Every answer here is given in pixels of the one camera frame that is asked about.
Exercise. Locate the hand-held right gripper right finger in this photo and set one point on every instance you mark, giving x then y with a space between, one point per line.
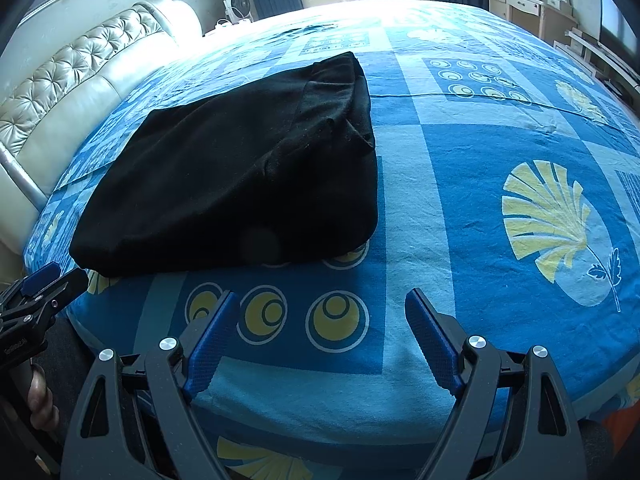
434 340

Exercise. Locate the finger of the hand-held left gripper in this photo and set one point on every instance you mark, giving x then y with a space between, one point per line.
41 279
62 292

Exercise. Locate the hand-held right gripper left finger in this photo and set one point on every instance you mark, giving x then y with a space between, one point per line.
210 342

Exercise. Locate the black pants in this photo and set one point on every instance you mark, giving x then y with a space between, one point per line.
225 175

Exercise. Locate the person's left hand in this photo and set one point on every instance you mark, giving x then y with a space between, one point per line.
42 400

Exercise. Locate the person's leg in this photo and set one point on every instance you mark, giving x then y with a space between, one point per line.
70 340

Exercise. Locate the blue printed bedsheet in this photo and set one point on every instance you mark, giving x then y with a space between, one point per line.
450 170

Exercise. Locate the cream tufted headboard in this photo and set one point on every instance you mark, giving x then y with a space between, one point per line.
75 85

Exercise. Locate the white television stand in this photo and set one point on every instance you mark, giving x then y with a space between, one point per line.
600 60

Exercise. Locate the white fan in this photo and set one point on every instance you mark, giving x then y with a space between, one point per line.
239 6

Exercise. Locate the cream dressing table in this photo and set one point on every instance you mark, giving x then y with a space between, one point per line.
530 7

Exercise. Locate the television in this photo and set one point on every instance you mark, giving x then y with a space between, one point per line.
612 20

